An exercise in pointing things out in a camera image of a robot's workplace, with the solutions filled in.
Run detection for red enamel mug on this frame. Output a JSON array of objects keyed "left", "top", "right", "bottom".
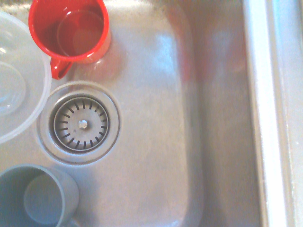
[{"left": 28, "top": 0, "right": 112, "bottom": 80}]

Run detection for clear plastic bowl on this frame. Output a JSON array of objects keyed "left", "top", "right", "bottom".
[{"left": 0, "top": 10, "right": 52, "bottom": 145}]

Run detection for metal sink drain strainer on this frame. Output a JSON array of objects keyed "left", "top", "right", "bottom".
[{"left": 36, "top": 81, "right": 121, "bottom": 166}]

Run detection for grey-blue plastic cup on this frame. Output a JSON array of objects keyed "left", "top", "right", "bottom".
[{"left": 0, "top": 164, "right": 80, "bottom": 227}]

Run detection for stainless steel double sink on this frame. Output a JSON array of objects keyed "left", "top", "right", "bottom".
[{"left": 0, "top": 0, "right": 303, "bottom": 227}]

